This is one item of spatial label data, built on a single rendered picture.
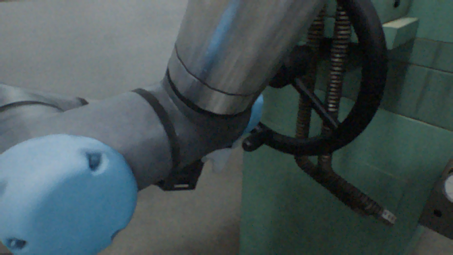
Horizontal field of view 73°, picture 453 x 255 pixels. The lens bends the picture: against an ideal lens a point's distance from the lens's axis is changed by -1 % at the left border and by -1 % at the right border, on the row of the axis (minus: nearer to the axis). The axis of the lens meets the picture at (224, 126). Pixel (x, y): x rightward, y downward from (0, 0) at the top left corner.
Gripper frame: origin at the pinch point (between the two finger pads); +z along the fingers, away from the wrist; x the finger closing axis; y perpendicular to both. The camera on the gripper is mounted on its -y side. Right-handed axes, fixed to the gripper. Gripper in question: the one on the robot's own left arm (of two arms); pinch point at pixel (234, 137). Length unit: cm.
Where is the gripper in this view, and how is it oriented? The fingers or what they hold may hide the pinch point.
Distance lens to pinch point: 49.0
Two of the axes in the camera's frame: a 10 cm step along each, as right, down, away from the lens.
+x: 6.9, 3.2, -6.5
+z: 6.6, 1.2, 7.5
